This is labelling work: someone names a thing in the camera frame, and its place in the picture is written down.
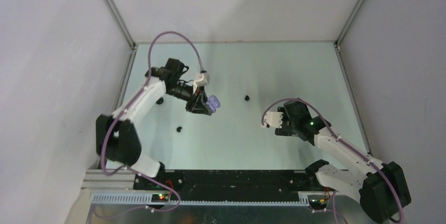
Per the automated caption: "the purple earbud charging case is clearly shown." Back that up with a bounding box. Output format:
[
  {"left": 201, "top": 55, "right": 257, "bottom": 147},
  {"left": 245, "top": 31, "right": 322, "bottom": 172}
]
[{"left": 206, "top": 95, "right": 221, "bottom": 113}]

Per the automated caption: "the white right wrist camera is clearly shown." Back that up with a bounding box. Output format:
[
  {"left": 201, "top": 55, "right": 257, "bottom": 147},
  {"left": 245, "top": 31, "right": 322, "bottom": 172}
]
[{"left": 261, "top": 111, "right": 283, "bottom": 128}]

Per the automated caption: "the aluminium frame post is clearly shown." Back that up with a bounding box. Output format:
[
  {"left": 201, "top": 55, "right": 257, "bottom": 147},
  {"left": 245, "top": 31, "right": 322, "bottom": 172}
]
[
  {"left": 334, "top": 0, "right": 366, "bottom": 52},
  {"left": 103, "top": 0, "right": 136, "bottom": 49}
]

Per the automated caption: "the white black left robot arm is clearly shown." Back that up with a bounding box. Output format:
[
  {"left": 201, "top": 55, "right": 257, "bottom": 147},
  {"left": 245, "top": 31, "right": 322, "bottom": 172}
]
[{"left": 96, "top": 58, "right": 221, "bottom": 191}]

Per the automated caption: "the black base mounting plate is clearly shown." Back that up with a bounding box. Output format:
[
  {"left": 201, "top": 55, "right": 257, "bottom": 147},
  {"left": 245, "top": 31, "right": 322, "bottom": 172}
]
[{"left": 133, "top": 170, "right": 332, "bottom": 203}]

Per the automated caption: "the aluminium frame post left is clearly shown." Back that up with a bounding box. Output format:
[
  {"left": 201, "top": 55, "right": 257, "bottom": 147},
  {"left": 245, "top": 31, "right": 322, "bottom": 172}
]
[{"left": 103, "top": 0, "right": 136, "bottom": 49}]

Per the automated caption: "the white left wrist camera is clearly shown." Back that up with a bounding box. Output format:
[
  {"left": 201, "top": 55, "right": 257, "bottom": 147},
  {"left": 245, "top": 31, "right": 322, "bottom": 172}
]
[{"left": 192, "top": 70, "right": 210, "bottom": 93}]

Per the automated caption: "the grey slotted cable duct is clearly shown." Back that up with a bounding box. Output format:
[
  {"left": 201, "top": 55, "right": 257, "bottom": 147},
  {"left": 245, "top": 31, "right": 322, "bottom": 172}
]
[{"left": 90, "top": 193, "right": 310, "bottom": 206}]

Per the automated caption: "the aluminium frame post right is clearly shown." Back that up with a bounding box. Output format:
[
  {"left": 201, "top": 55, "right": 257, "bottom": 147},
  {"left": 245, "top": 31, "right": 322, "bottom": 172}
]
[{"left": 334, "top": 0, "right": 366, "bottom": 52}]

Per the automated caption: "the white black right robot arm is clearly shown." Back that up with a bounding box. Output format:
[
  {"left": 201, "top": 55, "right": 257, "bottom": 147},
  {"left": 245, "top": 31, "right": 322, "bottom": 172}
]
[{"left": 261, "top": 98, "right": 411, "bottom": 223}]

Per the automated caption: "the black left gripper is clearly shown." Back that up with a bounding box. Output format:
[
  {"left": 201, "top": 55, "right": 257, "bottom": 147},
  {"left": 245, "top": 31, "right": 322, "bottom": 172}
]
[{"left": 167, "top": 83, "right": 212, "bottom": 116}]

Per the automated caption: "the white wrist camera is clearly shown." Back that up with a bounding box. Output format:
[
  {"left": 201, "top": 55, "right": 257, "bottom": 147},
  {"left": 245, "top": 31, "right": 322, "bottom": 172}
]
[
  {"left": 261, "top": 111, "right": 283, "bottom": 128},
  {"left": 192, "top": 70, "right": 210, "bottom": 93}
]

